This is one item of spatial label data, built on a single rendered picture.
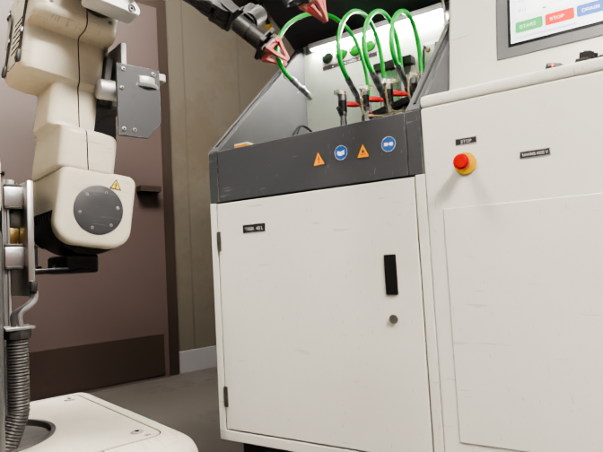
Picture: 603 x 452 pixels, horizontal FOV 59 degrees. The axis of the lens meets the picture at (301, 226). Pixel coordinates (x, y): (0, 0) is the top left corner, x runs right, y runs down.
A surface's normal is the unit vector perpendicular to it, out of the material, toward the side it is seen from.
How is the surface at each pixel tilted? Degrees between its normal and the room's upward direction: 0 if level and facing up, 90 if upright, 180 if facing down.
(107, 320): 90
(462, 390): 90
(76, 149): 90
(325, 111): 90
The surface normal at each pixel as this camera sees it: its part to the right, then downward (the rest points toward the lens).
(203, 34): 0.66, -0.08
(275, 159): -0.55, -0.03
